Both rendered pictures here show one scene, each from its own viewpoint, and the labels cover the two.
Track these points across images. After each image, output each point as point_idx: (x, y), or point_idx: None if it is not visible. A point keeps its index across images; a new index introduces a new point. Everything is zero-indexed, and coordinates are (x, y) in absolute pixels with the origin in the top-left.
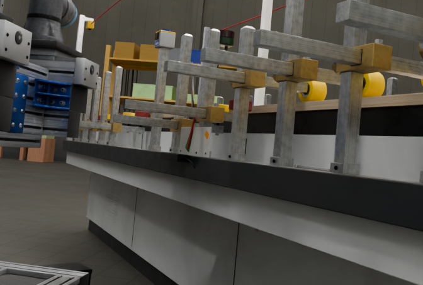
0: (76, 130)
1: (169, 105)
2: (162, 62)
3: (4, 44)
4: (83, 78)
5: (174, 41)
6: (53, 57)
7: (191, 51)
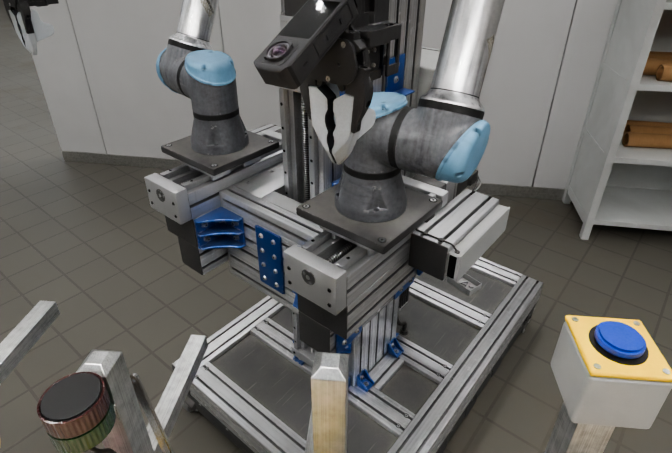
0: (322, 346)
1: (159, 401)
2: (559, 429)
3: (150, 198)
4: (285, 279)
5: (576, 399)
6: (323, 229)
7: (312, 417)
